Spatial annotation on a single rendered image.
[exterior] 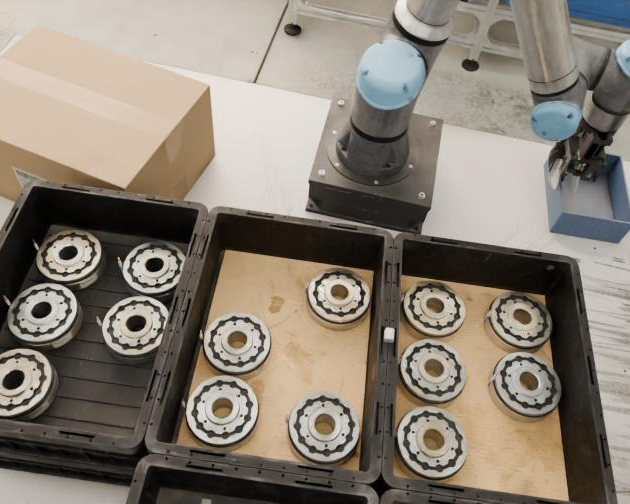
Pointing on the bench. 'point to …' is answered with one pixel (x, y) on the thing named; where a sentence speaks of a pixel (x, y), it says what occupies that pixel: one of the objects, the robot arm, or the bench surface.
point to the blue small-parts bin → (592, 205)
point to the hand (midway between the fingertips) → (556, 181)
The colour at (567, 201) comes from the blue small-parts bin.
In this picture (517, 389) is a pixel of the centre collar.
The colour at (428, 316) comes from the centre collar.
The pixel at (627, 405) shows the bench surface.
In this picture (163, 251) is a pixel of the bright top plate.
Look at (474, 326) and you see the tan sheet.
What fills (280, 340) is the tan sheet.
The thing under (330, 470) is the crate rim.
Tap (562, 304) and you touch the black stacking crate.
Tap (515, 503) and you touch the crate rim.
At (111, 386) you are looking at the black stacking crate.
